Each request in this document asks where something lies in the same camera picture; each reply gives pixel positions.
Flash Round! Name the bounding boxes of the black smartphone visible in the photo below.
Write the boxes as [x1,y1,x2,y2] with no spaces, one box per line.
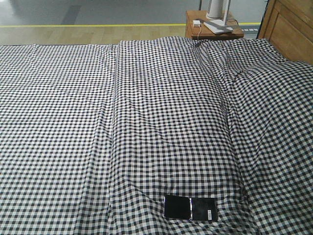
[164,195,218,222]

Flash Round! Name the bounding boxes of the black white checkered bedsheet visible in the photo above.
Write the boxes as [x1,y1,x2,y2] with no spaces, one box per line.
[0,37,313,235]

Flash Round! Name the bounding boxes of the white power adapter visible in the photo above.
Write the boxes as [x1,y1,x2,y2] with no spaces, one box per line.
[193,20,201,27]

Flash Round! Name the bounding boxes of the wooden nightstand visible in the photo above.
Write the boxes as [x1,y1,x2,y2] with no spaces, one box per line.
[185,10,244,40]

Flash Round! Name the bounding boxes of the white cylindrical speaker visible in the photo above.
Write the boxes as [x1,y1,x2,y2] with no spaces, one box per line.
[206,0,224,20]

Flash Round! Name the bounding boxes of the wooden headboard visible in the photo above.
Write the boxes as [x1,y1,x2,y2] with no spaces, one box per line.
[257,0,313,64]

